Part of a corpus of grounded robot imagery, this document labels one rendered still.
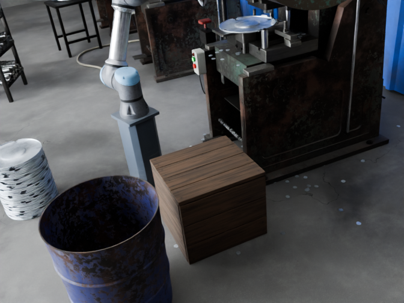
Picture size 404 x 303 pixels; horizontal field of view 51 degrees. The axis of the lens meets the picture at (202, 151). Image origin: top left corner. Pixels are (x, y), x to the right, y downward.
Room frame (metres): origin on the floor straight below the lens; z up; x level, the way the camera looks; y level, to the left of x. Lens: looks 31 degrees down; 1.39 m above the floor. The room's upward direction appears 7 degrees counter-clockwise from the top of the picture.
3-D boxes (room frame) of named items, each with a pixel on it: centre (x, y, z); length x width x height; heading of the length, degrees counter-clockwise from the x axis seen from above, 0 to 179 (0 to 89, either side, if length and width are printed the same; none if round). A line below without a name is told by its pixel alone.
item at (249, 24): (2.18, -0.31, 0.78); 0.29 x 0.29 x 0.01
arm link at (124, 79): (2.01, 0.32, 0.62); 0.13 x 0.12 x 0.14; 36
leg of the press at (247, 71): (2.01, -0.65, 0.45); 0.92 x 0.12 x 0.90; 109
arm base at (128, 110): (2.01, 0.32, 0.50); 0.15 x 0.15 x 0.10
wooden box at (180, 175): (1.59, 0.00, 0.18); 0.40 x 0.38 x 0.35; 110
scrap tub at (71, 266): (1.19, 0.38, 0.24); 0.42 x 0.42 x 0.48
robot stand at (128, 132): (2.01, 0.32, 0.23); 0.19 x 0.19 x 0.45; 37
